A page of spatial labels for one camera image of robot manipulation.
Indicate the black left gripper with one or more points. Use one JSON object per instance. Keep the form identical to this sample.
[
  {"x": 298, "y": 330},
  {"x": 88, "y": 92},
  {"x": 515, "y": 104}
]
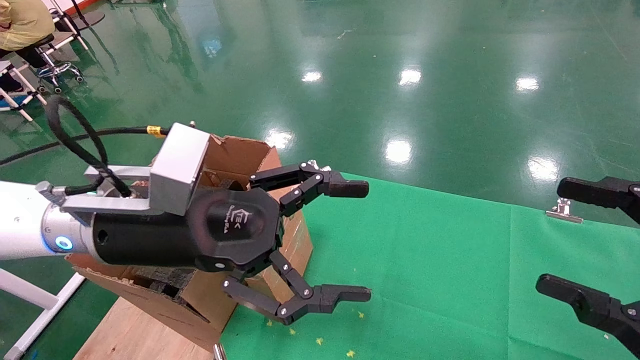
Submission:
[{"x": 230, "y": 230}]

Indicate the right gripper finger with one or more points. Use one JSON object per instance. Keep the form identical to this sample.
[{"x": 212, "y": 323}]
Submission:
[
  {"x": 595, "y": 305},
  {"x": 600, "y": 191}
]

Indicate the large open cardboard carton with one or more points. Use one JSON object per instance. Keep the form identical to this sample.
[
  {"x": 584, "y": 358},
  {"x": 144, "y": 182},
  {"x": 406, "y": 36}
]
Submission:
[{"x": 240, "y": 155}]

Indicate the metal binder clip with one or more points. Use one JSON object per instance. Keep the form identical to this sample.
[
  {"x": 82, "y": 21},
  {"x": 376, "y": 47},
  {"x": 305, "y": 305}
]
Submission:
[
  {"x": 564, "y": 212},
  {"x": 314, "y": 164},
  {"x": 219, "y": 352}
]

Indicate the green table cloth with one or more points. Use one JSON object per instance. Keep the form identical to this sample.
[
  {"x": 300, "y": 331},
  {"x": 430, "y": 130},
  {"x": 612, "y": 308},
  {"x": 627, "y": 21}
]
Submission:
[{"x": 425, "y": 260}]

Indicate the white table leg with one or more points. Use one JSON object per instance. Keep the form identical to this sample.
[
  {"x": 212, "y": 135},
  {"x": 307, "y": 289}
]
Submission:
[{"x": 35, "y": 300}]

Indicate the black round floor base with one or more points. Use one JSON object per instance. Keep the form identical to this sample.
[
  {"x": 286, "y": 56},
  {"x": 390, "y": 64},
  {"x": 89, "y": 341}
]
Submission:
[{"x": 90, "y": 20}]

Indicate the black stool with chrome base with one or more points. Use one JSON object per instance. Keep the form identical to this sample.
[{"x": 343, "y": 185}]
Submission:
[{"x": 44, "y": 40}]

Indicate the person in yellow shirt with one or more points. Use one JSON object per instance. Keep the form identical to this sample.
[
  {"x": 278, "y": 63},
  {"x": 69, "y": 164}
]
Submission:
[{"x": 25, "y": 22}]

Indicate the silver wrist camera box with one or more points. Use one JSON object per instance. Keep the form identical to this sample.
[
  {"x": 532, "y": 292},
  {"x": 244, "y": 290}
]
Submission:
[{"x": 180, "y": 167}]

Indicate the white pipe frame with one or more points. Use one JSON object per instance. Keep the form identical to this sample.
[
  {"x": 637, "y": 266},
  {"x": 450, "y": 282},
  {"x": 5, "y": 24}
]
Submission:
[
  {"x": 70, "y": 26},
  {"x": 17, "y": 75}
]

